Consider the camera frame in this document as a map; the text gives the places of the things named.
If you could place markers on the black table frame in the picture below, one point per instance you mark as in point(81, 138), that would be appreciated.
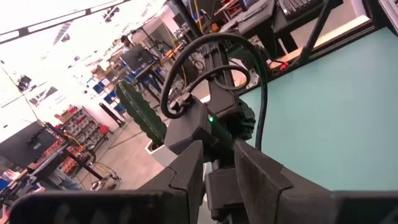
point(342, 44)

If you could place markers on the person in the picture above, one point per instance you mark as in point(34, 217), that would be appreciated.
point(126, 42)

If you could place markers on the green cactus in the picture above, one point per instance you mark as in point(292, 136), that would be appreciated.
point(141, 113)

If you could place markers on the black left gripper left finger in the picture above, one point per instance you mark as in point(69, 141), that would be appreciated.
point(180, 193)

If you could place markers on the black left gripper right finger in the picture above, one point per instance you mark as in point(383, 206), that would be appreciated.
point(267, 193)

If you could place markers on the overhead light bar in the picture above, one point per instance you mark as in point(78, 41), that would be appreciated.
point(46, 26)

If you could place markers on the black computer monitor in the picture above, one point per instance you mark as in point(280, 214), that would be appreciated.
point(136, 57)

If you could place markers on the white hexagonal plant pot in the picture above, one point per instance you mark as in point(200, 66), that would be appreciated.
point(160, 154)

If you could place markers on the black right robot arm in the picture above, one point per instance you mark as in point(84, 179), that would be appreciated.
point(220, 93)

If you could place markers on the large black screen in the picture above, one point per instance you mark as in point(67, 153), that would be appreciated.
point(25, 146)

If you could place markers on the backlit keyboard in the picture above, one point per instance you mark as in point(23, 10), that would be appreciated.
point(298, 6)

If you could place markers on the parts shelf with red bins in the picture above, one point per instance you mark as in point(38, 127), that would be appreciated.
point(81, 129)

